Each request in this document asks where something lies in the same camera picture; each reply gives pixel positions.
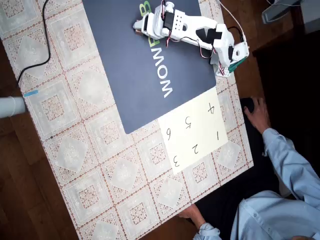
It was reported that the white plastic tube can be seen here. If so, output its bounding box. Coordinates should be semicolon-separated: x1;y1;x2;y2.
0;96;27;119

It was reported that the white USB cable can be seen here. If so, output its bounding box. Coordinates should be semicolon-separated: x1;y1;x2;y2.
216;0;248;43

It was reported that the white numbered paper sheet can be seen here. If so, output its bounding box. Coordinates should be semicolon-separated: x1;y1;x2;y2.
157;87;229;175

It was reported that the person's left forearm blue sleeve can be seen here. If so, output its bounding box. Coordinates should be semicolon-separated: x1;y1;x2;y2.
193;222;222;240

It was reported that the person's right forearm blue sleeve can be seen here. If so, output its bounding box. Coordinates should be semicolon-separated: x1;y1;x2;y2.
261;127;319;192

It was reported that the man in blue shirt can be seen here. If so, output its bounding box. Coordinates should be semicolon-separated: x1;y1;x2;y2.
194;97;320;240

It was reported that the green clamp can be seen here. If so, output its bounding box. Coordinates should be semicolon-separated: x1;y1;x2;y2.
228;55;248;73

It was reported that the blue tape strip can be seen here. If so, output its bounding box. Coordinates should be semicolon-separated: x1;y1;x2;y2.
23;89;39;99

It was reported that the person's right hand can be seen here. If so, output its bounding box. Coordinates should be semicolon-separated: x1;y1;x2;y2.
243;96;272;136

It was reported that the dark blue Wowrobo mat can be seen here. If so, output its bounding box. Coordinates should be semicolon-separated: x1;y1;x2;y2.
81;0;217;135

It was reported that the black cable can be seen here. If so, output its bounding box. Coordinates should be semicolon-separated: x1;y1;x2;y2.
16;0;52;98

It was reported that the person's left hand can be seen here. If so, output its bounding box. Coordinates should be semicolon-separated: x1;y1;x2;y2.
177;204;206;230

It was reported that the beige lace tablecloth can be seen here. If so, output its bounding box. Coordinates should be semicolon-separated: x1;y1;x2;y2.
0;0;255;240

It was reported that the grey plastic object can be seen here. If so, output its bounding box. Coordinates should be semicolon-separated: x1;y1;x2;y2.
261;0;304;25

